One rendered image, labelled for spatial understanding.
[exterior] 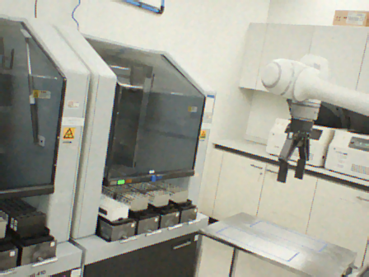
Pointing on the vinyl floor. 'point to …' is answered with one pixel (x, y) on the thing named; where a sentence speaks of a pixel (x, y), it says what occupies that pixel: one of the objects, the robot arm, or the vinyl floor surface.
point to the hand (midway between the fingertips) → (290, 176)
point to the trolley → (277, 247)
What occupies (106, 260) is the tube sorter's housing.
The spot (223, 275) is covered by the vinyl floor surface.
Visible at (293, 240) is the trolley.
